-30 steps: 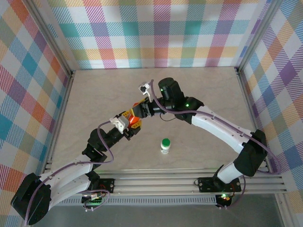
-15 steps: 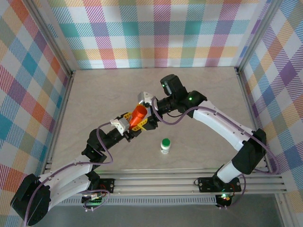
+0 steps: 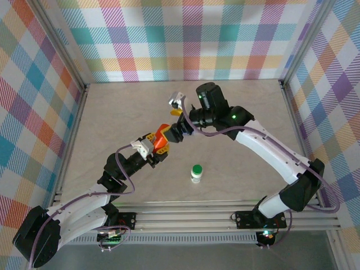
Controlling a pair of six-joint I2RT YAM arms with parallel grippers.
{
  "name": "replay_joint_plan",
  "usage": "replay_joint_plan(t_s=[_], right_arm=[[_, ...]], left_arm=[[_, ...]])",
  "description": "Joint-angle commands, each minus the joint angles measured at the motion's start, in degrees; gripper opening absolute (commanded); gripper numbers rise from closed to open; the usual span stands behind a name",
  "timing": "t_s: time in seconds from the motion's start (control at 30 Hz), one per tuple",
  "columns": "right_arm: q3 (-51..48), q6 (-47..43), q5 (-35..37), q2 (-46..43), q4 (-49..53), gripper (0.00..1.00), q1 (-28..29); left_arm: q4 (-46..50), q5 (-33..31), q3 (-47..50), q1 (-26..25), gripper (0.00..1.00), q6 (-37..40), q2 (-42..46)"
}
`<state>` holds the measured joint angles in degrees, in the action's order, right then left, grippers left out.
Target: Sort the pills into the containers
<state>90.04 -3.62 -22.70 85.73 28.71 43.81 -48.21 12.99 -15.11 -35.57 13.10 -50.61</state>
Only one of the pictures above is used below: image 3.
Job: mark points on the orange pill bottle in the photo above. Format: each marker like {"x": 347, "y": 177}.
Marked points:
{"x": 161, "y": 137}

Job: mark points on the white bottle with green cap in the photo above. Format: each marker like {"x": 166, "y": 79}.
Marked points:
{"x": 196, "y": 175}

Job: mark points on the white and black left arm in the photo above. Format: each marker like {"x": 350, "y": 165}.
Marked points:
{"x": 78, "y": 208}

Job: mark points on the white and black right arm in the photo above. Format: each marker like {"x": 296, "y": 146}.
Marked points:
{"x": 270, "y": 152}

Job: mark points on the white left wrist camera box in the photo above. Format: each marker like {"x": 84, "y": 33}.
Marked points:
{"x": 143, "y": 149}

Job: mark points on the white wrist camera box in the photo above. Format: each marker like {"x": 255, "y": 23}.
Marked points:
{"x": 175, "y": 98}
{"x": 143, "y": 149}

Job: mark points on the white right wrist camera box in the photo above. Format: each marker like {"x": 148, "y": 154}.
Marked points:
{"x": 175, "y": 98}

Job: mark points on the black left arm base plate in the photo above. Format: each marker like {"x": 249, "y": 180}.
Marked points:
{"x": 126, "y": 219}

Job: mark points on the aluminium side rail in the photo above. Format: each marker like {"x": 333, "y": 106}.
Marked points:
{"x": 71, "y": 140}
{"x": 295, "y": 118}

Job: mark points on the long aluminium base rail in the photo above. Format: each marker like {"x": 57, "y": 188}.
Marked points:
{"x": 182, "y": 213}

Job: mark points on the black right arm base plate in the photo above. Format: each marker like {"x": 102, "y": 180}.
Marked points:
{"x": 244, "y": 219}

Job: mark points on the aluminium frame post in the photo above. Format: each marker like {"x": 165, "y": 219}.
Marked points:
{"x": 62, "y": 47}
{"x": 306, "y": 39}

